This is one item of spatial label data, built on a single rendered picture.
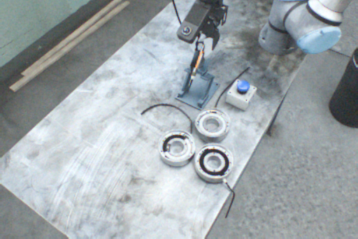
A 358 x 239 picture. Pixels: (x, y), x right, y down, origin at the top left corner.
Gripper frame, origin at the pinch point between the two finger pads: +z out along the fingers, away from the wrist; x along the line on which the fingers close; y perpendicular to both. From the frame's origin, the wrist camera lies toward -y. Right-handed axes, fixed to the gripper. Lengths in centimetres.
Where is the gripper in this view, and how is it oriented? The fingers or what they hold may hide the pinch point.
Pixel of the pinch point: (200, 55)
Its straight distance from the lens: 90.6
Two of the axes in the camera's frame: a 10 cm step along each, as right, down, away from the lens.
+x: -8.5, -4.2, 3.2
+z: -0.1, 6.2, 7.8
